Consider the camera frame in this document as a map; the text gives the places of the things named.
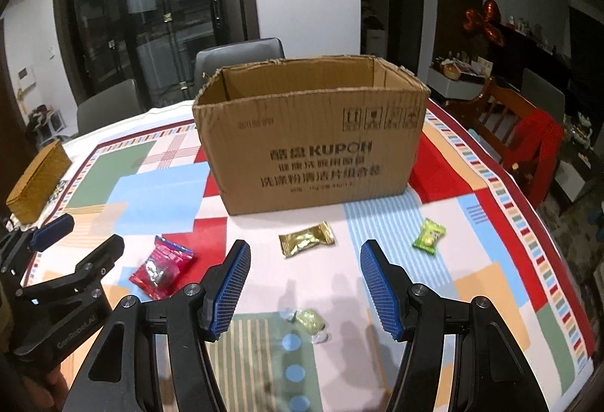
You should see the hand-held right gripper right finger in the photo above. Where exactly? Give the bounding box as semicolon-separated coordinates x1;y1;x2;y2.
360;239;539;412

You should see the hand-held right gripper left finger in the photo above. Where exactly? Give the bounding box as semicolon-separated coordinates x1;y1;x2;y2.
71;239;252;412

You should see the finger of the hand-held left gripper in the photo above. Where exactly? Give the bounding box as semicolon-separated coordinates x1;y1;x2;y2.
19;234;126;300
0;214;75;283

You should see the pale green candy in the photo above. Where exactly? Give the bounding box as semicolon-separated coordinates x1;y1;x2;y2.
279;308;330;343

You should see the brown cardboard box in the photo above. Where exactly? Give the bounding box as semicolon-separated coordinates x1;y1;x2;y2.
193;54;431;217

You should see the tan woven basket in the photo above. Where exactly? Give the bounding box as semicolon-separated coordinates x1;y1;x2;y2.
6;139;73;225

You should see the red snack packet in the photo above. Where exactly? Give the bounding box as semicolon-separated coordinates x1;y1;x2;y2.
129;236;196;301

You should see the gold wrapped candy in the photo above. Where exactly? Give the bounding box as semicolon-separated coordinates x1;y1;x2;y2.
278;221;337;258

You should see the white shelf with toys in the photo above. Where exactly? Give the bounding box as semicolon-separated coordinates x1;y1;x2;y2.
26;105;67;144

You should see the colourful patchwork tablecloth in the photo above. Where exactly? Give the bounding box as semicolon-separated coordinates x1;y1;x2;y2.
19;98;598;412

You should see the grey leather dining chair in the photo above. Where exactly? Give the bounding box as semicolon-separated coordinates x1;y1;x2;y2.
76;79;145;135
194;37;286;85

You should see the brown wooden chair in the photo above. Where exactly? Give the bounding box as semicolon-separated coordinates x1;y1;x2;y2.
446;77;564;205

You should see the red cloth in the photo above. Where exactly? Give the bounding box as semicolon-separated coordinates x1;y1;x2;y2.
502;107;564;200

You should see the white low table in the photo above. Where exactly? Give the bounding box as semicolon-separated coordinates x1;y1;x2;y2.
427;63;487;100

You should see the dark glass sliding door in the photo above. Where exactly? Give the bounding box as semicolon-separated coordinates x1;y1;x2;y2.
53;0;260;111

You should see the flower bouquet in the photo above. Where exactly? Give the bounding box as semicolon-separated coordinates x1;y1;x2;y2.
566;110;595;144

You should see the grey upholstered chair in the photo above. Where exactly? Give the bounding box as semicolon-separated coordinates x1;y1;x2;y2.
520;68;566;120

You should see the dark sideboard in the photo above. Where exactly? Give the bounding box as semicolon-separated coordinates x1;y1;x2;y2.
495;22;604;120

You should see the red foil balloon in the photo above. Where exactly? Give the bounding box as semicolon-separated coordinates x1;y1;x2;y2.
463;0;505;47

